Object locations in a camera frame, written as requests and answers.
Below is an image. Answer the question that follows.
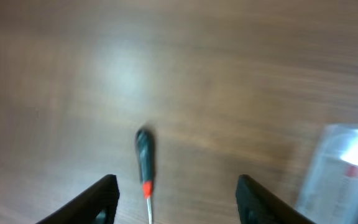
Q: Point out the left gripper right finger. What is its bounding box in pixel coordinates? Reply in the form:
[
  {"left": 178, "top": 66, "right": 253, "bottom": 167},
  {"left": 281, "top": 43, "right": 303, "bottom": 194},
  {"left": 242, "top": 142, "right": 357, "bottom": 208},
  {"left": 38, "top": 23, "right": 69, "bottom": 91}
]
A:
[{"left": 236, "top": 174, "right": 314, "bottom": 224}]

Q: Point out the clear plastic container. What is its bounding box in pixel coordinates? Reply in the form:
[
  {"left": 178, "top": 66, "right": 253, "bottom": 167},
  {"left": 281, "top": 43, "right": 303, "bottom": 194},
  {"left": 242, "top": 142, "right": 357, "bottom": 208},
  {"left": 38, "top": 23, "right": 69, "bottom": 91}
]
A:
[{"left": 295, "top": 124, "right": 358, "bottom": 224}]

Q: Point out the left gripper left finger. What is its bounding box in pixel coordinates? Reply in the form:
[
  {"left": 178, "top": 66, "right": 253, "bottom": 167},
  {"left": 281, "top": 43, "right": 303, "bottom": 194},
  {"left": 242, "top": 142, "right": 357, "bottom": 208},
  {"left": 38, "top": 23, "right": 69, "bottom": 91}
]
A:
[{"left": 37, "top": 174, "right": 120, "bottom": 224}]

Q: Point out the black red-collar screwdriver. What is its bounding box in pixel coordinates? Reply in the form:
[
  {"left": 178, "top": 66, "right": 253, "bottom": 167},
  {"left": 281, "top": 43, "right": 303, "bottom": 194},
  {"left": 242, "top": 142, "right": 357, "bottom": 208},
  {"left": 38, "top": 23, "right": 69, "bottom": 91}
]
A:
[{"left": 135, "top": 128, "right": 155, "bottom": 224}]

